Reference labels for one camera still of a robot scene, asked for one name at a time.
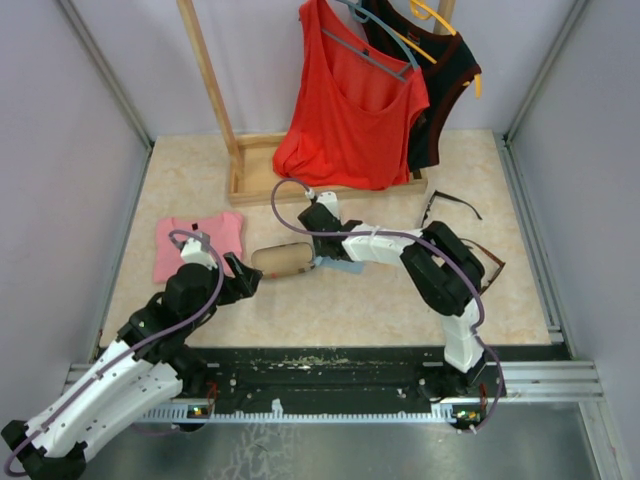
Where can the tortoiseshell brown sunglasses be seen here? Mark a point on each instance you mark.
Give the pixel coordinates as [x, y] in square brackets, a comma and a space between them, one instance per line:
[494, 265]

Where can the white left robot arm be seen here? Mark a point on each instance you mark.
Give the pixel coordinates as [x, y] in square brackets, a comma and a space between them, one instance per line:
[146, 365]

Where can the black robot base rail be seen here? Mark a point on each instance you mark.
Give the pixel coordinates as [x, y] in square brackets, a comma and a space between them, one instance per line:
[333, 385]

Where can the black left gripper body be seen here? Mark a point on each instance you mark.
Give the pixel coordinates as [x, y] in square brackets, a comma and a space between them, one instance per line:
[234, 288]

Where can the yellow plastic hanger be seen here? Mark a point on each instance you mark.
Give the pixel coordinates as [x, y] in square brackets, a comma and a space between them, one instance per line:
[441, 17]

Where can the plaid brown glasses case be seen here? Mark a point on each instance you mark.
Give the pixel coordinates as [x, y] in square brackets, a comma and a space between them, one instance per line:
[284, 260]

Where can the red tank top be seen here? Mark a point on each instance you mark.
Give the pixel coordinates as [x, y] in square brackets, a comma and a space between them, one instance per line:
[354, 111]

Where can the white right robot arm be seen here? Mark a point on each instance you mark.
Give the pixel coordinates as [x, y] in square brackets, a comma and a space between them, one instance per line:
[445, 272]

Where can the black frame sunglasses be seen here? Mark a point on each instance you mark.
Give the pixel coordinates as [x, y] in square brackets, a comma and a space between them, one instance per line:
[439, 195]

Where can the black maroon-trimmed tank top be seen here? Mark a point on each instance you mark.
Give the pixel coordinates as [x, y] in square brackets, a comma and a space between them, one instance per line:
[447, 65]

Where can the wooden clothes rack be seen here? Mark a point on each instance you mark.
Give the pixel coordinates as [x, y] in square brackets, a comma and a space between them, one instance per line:
[251, 176]

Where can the grey-blue plastic hanger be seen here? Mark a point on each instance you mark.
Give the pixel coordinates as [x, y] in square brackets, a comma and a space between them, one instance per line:
[380, 47]

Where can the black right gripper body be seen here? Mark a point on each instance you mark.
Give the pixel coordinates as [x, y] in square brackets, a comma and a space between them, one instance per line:
[319, 246]

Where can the light blue cloth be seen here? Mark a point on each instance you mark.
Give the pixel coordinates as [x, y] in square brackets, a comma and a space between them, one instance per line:
[355, 268]

